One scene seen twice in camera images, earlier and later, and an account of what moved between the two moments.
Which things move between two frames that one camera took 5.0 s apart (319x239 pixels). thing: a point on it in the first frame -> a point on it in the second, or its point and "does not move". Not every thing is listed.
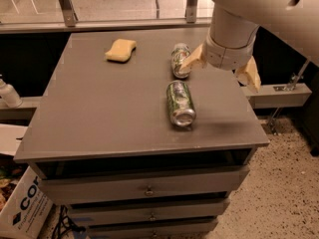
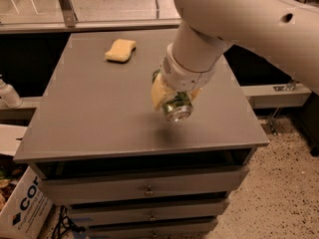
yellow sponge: [121, 50] does not move
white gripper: [226, 58] -> [180, 78]
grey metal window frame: [71, 22] does not move
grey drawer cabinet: [139, 142] does not move
